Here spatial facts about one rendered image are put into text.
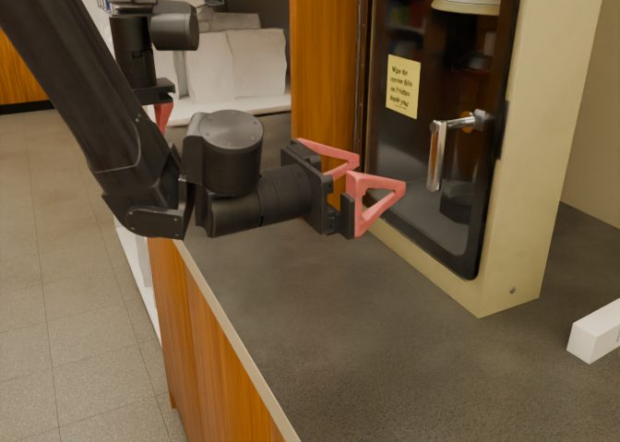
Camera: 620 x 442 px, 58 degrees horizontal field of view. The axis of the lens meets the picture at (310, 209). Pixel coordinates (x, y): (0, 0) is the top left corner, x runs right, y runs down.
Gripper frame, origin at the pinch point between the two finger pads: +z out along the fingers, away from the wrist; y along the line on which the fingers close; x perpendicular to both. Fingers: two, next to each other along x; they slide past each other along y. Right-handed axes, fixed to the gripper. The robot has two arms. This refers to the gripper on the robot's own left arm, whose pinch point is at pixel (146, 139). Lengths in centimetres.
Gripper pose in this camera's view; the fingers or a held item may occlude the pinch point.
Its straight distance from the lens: 96.6
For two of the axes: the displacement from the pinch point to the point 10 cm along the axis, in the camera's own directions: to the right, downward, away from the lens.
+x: -4.5, -3.8, 8.1
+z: 0.1, 9.0, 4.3
